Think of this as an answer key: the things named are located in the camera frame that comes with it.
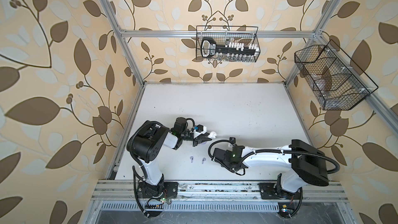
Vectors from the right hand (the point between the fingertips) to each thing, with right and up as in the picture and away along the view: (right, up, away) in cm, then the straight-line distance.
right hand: (226, 163), depth 83 cm
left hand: (-8, +14, +3) cm, 17 cm away
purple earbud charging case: (-12, +11, +2) cm, 16 cm away
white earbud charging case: (-7, +15, +2) cm, 17 cm away
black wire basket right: (+52, +43, -10) cm, 68 cm away
